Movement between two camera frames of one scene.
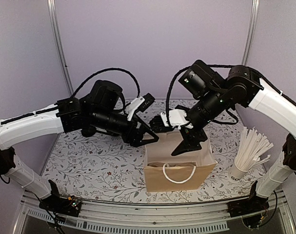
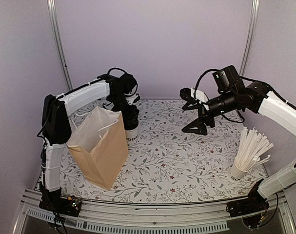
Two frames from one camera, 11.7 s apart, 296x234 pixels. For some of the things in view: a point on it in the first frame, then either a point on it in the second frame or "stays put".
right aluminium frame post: x=254 y=9 stays put
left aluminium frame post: x=53 y=11 stays put
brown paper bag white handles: x=187 y=170 → x=98 y=140
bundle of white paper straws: x=252 y=144 stays put
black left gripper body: x=127 y=135 → x=121 y=105
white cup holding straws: x=236 y=174 stays put
